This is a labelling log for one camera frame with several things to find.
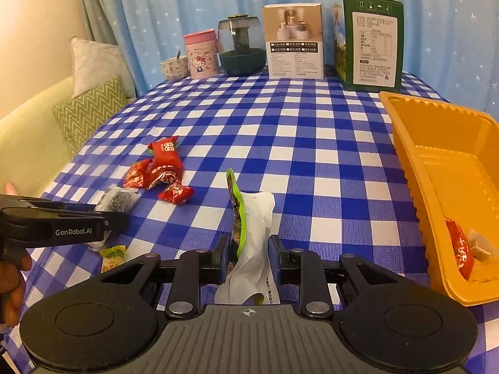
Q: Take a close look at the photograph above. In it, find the white green snack pouch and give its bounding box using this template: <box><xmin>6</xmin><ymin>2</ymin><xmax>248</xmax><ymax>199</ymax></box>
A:
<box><xmin>215</xmin><ymin>169</ymin><xmax>280</xmax><ymax>305</ymax></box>

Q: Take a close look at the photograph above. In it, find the small red candy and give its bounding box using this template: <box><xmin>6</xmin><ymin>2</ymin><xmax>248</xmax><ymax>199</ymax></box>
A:
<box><xmin>157</xmin><ymin>181</ymin><xmax>194</xmax><ymax>205</ymax></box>

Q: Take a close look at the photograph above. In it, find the yellow green candy packet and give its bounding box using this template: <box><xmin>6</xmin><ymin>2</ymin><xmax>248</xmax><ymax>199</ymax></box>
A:
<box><xmin>99</xmin><ymin>245</ymin><xmax>127</xmax><ymax>273</ymax></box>

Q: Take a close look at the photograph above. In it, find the grey seaweed snack packet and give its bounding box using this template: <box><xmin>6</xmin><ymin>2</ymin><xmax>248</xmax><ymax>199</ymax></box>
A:
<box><xmin>87</xmin><ymin>184</ymin><xmax>140</xmax><ymax>252</ymax></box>

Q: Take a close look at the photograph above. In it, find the large red snack packet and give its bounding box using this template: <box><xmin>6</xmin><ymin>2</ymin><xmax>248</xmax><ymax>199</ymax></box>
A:
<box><xmin>145</xmin><ymin>136</ymin><xmax>184</xmax><ymax>189</ymax></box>

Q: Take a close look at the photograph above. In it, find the small red candy wrapper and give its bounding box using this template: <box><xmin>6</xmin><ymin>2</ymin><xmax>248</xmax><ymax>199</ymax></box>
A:
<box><xmin>123</xmin><ymin>158</ymin><xmax>152</xmax><ymax>188</ymax></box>

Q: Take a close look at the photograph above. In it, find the clear biscuit packet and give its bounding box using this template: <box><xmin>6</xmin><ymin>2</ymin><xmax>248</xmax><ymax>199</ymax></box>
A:
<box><xmin>468</xmin><ymin>230</ymin><xmax>498</xmax><ymax>270</ymax></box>

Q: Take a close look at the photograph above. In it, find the pale yellow sofa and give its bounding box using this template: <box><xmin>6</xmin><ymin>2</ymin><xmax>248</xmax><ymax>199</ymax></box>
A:
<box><xmin>1</xmin><ymin>77</ymin><xmax>78</xmax><ymax>197</ymax></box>

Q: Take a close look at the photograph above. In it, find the green chevron pillow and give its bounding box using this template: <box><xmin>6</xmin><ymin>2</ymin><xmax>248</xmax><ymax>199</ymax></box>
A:
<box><xmin>52</xmin><ymin>76</ymin><xmax>128</xmax><ymax>156</ymax></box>

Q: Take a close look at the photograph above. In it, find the white quilted pillow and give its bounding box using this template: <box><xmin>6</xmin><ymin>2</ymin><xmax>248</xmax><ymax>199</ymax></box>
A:
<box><xmin>70</xmin><ymin>37</ymin><xmax>136</xmax><ymax>98</ymax></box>

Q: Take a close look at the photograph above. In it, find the orange plastic tray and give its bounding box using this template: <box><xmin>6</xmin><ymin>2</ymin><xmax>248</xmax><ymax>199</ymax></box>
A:
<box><xmin>379</xmin><ymin>91</ymin><xmax>498</xmax><ymax>306</ymax></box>

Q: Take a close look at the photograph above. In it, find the small patterned ceramic mug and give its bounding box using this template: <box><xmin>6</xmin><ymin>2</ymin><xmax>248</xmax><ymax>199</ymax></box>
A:
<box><xmin>161</xmin><ymin>51</ymin><xmax>190</xmax><ymax>82</ymax></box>

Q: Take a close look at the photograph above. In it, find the pink hello kitty cup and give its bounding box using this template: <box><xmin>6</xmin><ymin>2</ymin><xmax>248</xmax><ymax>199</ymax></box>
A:
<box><xmin>183</xmin><ymin>29</ymin><xmax>219</xmax><ymax>79</ymax></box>

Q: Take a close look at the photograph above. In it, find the white beige product box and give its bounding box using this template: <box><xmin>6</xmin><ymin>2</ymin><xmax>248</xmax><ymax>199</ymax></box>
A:
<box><xmin>262</xmin><ymin>3</ymin><xmax>325</xmax><ymax>79</ymax></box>

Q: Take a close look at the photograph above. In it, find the green carton box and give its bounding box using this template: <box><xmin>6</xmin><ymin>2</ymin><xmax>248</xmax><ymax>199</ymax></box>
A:
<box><xmin>333</xmin><ymin>0</ymin><xmax>404</xmax><ymax>93</ymax></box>

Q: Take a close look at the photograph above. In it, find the blue star curtain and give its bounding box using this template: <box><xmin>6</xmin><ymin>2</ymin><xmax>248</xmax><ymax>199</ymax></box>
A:
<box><xmin>80</xmin><ymin>0</ymin><xmax>498</xmax><ymax>116</ymax></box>

